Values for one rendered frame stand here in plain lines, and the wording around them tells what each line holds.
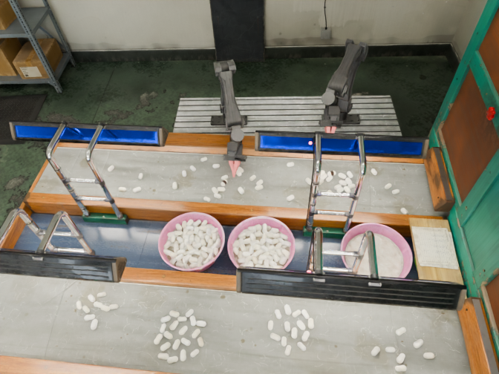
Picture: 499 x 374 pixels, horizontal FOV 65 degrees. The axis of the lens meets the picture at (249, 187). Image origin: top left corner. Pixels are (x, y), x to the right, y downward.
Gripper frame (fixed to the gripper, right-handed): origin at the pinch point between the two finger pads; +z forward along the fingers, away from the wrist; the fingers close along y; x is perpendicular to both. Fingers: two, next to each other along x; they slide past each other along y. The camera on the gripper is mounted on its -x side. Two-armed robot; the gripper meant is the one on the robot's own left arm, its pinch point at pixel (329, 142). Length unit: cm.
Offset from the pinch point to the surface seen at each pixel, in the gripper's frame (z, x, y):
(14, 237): 49, -21, -133
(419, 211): 27.7, -8.4, 38.1
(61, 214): 32, -60, -88
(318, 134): 0.4, -35.1, -7.6
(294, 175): 15.7, 1.9, -14.6
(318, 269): 41, -69, -8
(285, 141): 3.1, -32.5, -19.1
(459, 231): 33, -24, 48
